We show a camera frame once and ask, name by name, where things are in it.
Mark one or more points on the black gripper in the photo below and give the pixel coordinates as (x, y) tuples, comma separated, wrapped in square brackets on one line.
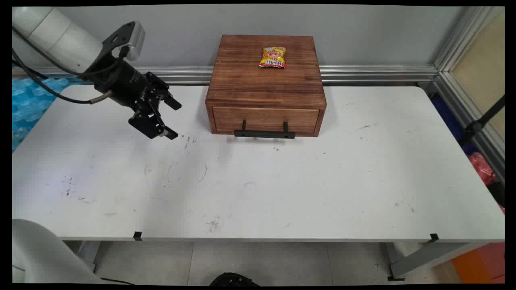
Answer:
[(125, 86)]

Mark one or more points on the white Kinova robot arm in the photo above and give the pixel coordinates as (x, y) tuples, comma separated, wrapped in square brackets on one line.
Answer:
[(60, 36)]

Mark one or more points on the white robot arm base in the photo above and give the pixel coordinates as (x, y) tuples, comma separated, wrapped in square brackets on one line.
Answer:
[(38, 253)]

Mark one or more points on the brown wooden drawer cabinet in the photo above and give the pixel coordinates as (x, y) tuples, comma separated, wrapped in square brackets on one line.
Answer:
[(262, 84)]

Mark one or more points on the yellow snack packet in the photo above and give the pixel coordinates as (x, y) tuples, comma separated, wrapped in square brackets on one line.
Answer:
[(273, 56)]

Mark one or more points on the blue bubble wrap sheet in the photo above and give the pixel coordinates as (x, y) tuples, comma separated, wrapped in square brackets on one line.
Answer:
[(30, 108)]

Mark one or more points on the black tape marker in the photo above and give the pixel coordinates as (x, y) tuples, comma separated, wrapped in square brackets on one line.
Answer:
[(137, 236), (433, 237)]

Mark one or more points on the narrow grey table leg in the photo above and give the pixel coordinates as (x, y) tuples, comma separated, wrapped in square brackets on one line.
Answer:
[(88, 253)]

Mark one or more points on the black round floor object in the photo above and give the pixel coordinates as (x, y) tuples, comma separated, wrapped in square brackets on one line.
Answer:
[(234, 280)]

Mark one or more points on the blue bin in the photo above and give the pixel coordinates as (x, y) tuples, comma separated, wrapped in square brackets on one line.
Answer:
[(449, 117)]

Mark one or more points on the wide grey table leg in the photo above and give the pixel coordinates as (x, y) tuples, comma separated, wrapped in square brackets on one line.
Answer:
[(427, 257)]

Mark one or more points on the black stand pole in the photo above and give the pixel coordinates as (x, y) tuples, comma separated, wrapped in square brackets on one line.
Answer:
[(483, 119)]

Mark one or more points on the red plastic bag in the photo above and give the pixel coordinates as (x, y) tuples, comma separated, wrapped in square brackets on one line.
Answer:
[(481, 167)]

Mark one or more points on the orange box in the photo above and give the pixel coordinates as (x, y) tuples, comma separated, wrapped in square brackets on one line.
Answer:
[(479, 264)]

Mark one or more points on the aluminium wall rail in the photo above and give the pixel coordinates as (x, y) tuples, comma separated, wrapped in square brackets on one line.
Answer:
[(375, 73)]

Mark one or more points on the aluminium corner post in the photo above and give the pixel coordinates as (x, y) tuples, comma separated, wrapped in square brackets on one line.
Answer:
[(457, 38)]

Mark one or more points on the aluminium side rail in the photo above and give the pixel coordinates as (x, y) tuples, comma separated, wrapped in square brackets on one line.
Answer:
[(471, 112)]

